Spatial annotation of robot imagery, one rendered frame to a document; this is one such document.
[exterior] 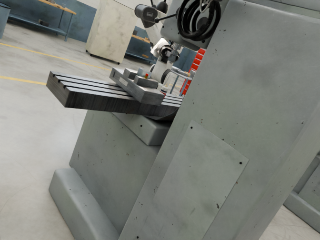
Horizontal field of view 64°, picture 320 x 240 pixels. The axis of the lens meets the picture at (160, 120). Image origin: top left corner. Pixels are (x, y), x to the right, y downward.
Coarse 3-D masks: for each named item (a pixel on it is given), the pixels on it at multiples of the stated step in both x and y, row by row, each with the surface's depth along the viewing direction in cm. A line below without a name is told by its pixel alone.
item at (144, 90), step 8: (112, 72) 154; (120, 72) 149; (120, 80) 148; (128, 80) 142; (136, 80) 138; (144, 80) 140; (152, 80) 144; (128, 88) 143; (136, 88) 137; (144, 88) 137; (152, 88) 145; (136, 96) 137; (144, 96) 134; (152, 96) 137; (160, 96) 141; (152, 104) 140; (160, 104) 144
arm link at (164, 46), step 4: (164, 44) 160; (168, 44) 162; (160, 48) 159; (164, 48) 152; (168, 48) 155; (160, 52) 153; (164, 52) 154; (160, 56) 162; (164, 56) 154; (176, 60) 158
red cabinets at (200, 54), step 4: (200, 48) 685; (200, 52) 686; (204, 52) 679; (196, 56) 694; (200, 56) 686; (196, 60) 694; (200, 60) 684; (192, 64) 701; (196, 64) 693; (192, 68) 701; (196, 68) 693; (188, 72) 710; (188, 80) 709; (188, 84) 708; (184, 92) 716
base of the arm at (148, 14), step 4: (140, 4) 185; (144, 8) 174; (148, 8) 175; (152, 8) 177; (144, 12) 175; (148, 12) 177; (152, 12) 178; (156, 12) 179; (144, 16) 177; (148, 16) 178; (152, 16) 179; (148, 20) 179; (152, 20) 181
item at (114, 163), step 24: (96, 120) 174; (96, 144) 173; (120, 144) 155; (144, 144) 142; (96, 168) 171; (120, 168) 154; (144, 168) 140; (96, 192) 170; (120, 192) 153; (120, 216) 152
